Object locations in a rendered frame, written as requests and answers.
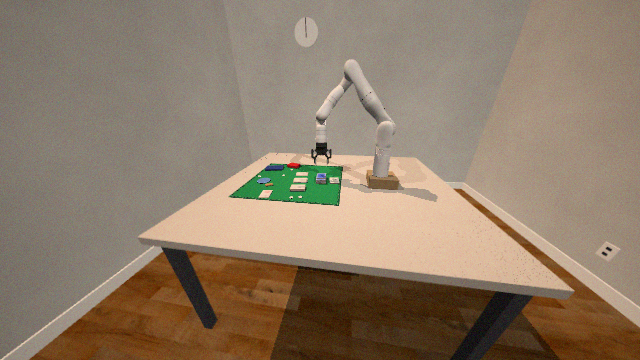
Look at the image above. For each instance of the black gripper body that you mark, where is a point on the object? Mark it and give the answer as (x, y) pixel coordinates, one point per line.
(321, 149)

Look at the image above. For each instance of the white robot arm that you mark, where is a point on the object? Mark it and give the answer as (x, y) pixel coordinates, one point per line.
(354, 75)

